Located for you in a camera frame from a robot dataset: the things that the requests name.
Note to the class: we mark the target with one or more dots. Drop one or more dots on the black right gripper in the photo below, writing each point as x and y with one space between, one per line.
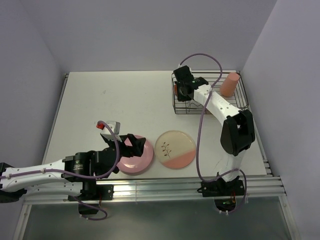
180 97

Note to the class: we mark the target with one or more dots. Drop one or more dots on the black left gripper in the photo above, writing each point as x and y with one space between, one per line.
137 144

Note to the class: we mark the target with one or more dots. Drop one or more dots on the orange and black teacup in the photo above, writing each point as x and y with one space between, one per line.
175 90

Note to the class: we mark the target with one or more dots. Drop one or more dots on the pink plastic cup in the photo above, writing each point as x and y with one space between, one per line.
229 85

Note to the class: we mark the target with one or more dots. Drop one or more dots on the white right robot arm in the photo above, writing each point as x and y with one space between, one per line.
237 133

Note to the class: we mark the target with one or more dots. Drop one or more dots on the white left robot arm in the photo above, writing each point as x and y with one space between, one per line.
77 173

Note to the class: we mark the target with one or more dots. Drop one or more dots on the cream and pink floral plate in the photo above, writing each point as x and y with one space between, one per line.
175 149

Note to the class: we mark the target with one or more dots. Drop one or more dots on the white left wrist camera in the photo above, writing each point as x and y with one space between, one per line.
109 130

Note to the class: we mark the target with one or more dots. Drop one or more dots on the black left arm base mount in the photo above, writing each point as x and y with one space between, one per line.
100 193

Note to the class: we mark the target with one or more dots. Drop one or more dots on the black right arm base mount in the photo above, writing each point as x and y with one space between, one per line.
222 188

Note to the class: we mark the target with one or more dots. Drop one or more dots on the aluminium table rail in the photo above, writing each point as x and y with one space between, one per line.
148 190

